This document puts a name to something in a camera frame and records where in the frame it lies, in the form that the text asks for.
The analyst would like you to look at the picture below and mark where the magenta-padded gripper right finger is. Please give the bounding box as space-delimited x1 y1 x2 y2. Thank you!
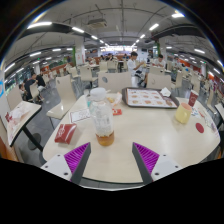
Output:
131 142 183 186

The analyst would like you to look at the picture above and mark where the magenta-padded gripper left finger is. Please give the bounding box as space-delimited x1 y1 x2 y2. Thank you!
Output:
40 142 92 186

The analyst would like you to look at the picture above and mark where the clear plastic tea bottle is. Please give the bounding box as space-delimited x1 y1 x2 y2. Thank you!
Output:
88 87 116 147

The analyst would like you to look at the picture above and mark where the red flat packet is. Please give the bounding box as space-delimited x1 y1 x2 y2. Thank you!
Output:
54 123 78 145

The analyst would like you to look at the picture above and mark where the white paper card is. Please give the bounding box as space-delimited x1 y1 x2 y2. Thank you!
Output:
69 108 92 124

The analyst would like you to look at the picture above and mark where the small red sachet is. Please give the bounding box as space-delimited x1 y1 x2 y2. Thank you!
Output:
111 108 123 117

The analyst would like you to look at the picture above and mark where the yellow mug with pink inside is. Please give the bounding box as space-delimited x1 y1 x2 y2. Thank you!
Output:
175 102 193 125

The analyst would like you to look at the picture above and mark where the dark brown food tray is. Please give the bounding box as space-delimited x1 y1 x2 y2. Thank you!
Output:
121 87 180 109

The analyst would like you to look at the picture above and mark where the flat round red coaster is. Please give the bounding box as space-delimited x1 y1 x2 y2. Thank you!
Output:
195 122 205 134

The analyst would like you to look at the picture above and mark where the beige plastic chair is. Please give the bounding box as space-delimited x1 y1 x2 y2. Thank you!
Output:
146 73 173 92
46 74 79 129
97 71 133 94

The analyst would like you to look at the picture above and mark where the food wrapper bag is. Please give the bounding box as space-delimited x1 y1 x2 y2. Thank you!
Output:
106 92 123 107

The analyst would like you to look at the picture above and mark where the crumpled white napkin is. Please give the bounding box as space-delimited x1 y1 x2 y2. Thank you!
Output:
159 87 172 98

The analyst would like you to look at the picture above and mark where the white dining table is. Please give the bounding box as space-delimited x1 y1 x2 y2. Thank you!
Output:
6 100 43 152

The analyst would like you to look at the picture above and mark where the dark red paper cup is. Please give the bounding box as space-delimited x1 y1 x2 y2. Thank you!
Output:
187 89 200 108

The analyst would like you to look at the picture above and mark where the person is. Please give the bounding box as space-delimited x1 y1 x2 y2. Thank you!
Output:
127 50 147 78
33 73 48 93
23 78 38 102
151 54 167 69

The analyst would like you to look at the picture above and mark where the ceiling air conditioner unit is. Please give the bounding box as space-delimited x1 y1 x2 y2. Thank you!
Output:
87 18 108 29

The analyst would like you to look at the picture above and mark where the group of ceiling lights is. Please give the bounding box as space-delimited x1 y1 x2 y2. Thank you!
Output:
3 11 224 84

